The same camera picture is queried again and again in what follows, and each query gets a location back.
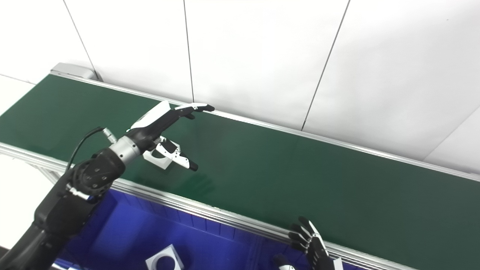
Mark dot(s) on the blue plastic bin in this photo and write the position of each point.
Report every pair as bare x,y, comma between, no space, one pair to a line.
300,257
123,232

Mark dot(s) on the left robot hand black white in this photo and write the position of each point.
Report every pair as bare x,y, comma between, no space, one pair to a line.
153,120

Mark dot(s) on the grey conveyor end cover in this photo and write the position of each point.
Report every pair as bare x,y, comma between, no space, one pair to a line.
71,70

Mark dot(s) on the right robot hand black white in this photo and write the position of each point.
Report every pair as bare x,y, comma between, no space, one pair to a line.
318,255

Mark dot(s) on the green conveyor belt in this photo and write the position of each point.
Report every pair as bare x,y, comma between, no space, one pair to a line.
300,176
210,212

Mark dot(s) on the white square part with hole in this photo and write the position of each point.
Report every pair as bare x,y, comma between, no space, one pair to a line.
173,257
160,162

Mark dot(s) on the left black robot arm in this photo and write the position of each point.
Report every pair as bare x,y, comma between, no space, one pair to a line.
67,206

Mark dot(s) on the aluminium conveyor support leg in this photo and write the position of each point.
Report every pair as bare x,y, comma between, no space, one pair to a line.
47,173

